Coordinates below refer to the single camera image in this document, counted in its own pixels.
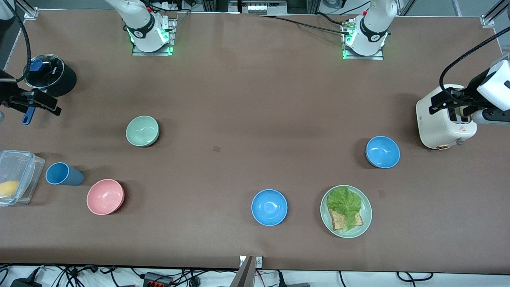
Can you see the blue cup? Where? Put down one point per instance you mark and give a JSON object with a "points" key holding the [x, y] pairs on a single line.
{"points": [[65, 175]]}

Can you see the green bowl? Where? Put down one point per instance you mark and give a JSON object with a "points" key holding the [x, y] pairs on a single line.
{"points": [[142, 130]]}

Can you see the black plug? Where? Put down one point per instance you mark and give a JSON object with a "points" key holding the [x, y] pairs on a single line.
{"points": [[297, 285]]}

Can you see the glass lid with blue knob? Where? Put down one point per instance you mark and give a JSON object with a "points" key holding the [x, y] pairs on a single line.
{"points": [[50, 73]]}

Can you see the pink bowl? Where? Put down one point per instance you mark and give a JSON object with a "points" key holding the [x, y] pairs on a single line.
{"points": [[105, 197]]}

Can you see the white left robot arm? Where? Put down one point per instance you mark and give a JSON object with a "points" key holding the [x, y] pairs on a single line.
{"points": [[372, 28]]}

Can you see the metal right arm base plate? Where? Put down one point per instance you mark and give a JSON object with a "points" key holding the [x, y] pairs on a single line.
{"points": [[137, 52]]}

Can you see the yellow fruit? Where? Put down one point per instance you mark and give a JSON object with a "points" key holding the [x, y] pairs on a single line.
{"points": [[8, 188]]}

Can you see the white metal bracket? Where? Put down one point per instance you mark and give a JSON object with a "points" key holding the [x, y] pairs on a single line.
{"points": [[259, 262]]}

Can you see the clear plastic container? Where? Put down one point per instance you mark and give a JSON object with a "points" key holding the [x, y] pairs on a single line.
{"points": [[24, 171]]}

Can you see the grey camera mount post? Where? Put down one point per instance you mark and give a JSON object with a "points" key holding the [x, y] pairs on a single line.
{"points": [[244, 277]]}

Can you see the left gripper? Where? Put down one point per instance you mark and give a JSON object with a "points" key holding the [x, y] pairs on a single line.
{"points": [[473, 88]]}

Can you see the toast slice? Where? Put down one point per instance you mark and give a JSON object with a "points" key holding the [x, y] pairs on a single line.
{"points": [[338, 221]]}

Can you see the aluminium frame corner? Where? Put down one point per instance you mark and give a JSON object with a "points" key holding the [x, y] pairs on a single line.
{"points": [[30, 14], [488, 20]]}

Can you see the black red power strip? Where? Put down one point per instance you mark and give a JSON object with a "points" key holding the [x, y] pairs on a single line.
{"points": [[157, 279]]}

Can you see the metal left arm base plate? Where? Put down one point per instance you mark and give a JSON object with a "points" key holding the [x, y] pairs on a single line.
{"points": [[378, 57]]}

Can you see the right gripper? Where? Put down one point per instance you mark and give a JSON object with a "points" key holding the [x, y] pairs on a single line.
{"points": [[8, 96]]}

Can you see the blue bowl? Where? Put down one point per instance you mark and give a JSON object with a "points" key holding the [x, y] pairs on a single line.
{"points": [[269, 207], [382, 152]]}

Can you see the green lettuce leaf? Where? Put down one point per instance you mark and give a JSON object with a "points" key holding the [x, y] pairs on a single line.
{"points": [[342, 201]]}

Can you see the black power adapter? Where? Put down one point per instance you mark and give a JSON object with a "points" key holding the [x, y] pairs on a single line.
{"points": [[24, 283]]}

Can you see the green plate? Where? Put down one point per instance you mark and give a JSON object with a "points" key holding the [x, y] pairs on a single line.
{"points": [[367, 207]]}

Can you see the white toaster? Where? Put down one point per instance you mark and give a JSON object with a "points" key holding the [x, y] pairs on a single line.
{"points": [[438, 127]]}

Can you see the grey control box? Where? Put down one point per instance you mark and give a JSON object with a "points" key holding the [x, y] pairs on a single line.
{"points": [[261, 7]]}

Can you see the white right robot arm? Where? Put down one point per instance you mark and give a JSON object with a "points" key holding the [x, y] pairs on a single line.
{"points": [[141, 24]]}

